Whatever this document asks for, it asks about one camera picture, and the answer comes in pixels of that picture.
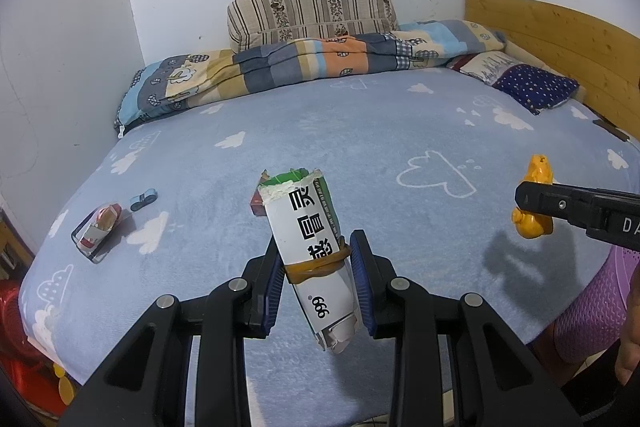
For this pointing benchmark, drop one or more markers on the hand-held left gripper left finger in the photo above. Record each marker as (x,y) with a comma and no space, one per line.
(272,297)

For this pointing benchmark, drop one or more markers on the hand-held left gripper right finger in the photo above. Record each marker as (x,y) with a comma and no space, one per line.
(361,287)

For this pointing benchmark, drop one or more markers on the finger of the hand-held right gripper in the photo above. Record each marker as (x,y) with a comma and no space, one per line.
(550,202)

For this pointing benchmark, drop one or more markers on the yellow plastic toy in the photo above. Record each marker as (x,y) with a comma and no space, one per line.
(536,172)

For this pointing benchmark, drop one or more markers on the tan rubber band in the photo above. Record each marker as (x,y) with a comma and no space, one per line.
(320,269)

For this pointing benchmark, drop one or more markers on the white green medicine carton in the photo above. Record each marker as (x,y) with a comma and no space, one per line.
(310,227)

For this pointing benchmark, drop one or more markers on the person's right forearm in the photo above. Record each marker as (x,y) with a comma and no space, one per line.
(629,352)

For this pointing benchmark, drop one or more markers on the red cardboard box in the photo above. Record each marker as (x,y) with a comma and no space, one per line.
(257,202)

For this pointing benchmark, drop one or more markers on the navy star print pillow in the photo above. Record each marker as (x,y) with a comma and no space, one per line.
(530,84)

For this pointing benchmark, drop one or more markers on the small blue toy car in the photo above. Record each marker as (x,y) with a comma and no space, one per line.
(144,199)

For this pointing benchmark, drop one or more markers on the wooden headboard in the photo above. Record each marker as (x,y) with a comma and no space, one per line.
(560,37)

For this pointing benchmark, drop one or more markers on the red white toy car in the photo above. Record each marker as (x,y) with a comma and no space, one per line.
(100,227)

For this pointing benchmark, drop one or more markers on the patchwork cartoon quilt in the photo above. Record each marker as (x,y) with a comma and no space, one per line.
(280,67)

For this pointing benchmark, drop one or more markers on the red plastic stool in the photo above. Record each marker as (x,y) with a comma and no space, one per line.
(25,347)

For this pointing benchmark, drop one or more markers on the striped floral cushion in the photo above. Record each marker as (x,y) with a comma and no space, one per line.
(310,14)

